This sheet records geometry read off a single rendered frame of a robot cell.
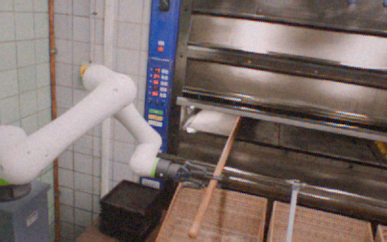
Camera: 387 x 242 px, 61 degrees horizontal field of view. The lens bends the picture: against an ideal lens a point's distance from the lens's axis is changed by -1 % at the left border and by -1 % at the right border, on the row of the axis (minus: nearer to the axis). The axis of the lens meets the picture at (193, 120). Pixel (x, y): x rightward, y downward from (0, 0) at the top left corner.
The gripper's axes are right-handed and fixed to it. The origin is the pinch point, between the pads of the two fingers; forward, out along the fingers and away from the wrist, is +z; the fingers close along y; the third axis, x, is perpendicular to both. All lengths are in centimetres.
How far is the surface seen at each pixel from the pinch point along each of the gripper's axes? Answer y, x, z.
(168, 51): -46, -53, -43
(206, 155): 15, -58, -14
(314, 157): 2, -57, 49
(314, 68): -48, -57, 38
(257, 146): 2, -57, 16
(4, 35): -47, -18, -123
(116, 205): 38, -17, -54
